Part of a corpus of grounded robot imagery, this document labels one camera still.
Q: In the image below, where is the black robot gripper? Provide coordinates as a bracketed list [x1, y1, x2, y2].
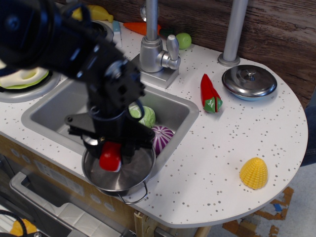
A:
[64, 102, 155, 164]

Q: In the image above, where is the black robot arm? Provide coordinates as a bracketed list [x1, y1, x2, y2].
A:
[0, 0, 154, 159]

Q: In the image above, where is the small stainless steel pan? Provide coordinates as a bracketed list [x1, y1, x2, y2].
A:
[82, 148, 156, 204]

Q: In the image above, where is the green toy cabbage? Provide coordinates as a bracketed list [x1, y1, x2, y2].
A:
[129, 105, 156, 128]

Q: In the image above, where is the purple toy onion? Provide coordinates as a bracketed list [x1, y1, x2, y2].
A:
[152, 126, 174, 156]

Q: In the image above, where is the grey toy sink basin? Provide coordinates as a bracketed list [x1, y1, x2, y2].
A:
[21, 79, 199, 175]

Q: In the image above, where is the front stove burner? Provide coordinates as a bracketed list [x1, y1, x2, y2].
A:
[0, 72, 61, 103]

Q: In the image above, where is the stove burner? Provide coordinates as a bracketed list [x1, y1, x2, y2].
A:
[92, 20, 114, 42]
[0, 72, 61, 103]

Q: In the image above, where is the silver toy faucet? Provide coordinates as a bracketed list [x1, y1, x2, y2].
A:
[132, 0, 181, 88]

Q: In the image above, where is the light green toy plate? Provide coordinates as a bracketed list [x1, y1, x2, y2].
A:
[1, 69, 49, 90]

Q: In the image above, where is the blue and white toy knife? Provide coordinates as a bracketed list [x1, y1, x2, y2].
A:
[113, 20, 122, 48]

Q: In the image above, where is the red toy chili pepper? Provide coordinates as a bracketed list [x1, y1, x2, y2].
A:
[200, 74, 223, 113]

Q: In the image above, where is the white toy detergent bottle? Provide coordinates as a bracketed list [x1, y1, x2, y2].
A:
[0, 68, 42, 87]

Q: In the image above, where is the back right stove burner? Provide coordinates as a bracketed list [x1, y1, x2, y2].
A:
[92, 20, 114, 42]

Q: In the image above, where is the yellow toy on floor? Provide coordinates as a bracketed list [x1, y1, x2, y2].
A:
[9, 219, 38, 237]

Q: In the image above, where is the orange toy carrot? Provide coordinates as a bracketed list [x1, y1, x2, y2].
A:
[123, 22, 175, 38]

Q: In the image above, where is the green toy apple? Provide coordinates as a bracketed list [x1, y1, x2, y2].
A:
[176, 33, 192, 49]

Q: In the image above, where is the yellow toy banana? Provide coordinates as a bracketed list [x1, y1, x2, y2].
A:
[72, 5, 114, 23]

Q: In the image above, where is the yellow toy corn piece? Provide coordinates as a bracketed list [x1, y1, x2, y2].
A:
[239, 157, 268, 190]

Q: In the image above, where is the grey vertical support pole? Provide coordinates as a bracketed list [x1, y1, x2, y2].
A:
[218, 0, 248, 67]

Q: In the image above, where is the stainless steel pot lid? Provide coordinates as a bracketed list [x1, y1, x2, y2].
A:
[222, 65, 277, 101]

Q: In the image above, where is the toy oven door handle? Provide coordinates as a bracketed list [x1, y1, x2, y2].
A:
[10, 172, 135, 237]

